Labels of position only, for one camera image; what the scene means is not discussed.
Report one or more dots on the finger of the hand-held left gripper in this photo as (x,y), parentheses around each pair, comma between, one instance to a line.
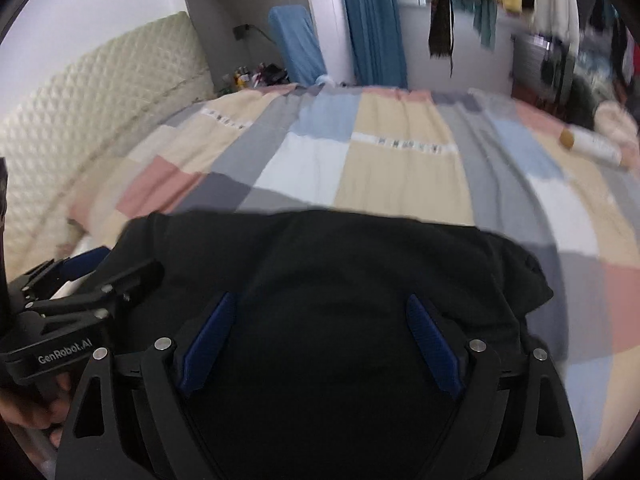
(82,260)
(115,285)

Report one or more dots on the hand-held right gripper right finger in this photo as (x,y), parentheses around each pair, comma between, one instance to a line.
(434,345)

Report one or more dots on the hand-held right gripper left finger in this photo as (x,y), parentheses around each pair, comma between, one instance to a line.
(210,340)

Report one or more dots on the black puffer jacket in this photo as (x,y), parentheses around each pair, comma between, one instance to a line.
(325,270)

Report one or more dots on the person's left hand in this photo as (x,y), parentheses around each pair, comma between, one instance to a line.
(25,410)

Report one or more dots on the cream quilted headboard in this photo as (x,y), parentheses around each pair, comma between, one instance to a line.
(100,110)

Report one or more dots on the patchwork bed quilt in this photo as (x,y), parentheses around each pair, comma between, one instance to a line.
(400,170)

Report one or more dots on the white plush toy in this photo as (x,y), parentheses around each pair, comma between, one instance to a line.
(617,125)

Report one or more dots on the silver suitcase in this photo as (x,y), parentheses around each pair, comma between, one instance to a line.
(542,70)

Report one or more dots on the blue covered chair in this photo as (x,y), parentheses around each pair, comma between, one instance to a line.
(297,45)

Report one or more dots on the blue curtain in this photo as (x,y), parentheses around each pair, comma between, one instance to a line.
(372,25)

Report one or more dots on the hanging teal scarf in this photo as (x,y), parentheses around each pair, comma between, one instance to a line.
(482,20)

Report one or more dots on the hanging brown plaid coat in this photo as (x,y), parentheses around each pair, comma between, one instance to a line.
(442,15)

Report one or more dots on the hanging white hoodie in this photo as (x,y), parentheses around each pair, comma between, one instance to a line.
(555,0)

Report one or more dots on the black wall charger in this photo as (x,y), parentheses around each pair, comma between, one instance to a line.
(241,31)

